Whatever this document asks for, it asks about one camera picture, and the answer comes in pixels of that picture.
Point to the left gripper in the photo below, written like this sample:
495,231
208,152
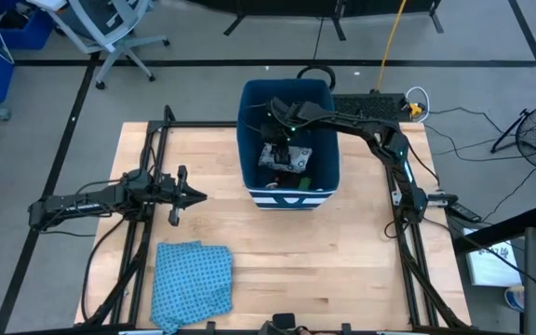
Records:
172,193

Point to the black partition screen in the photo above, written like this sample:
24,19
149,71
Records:
296,5

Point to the white printed wipes pack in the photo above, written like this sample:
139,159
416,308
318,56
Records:
301,156

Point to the yellow plug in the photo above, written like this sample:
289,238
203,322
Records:
414,109

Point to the blue patterned cloth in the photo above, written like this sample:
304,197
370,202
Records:
191,284

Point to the black aluminium table frame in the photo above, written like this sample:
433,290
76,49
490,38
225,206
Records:
203,124

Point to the grey office chair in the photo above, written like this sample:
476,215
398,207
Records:
96,18

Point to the white paper sheet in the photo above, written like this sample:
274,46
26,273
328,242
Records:
491,265

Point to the black perforated floor plate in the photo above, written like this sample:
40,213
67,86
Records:
365,104

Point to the black floor fan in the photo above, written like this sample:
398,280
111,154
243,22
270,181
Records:
535,135

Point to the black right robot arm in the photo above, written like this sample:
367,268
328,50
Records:
379,135

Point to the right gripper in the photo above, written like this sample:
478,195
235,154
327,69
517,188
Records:
279,130

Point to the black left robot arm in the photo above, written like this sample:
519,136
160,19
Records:
86,202

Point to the navy white striped basket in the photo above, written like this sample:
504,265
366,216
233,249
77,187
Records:
328,153

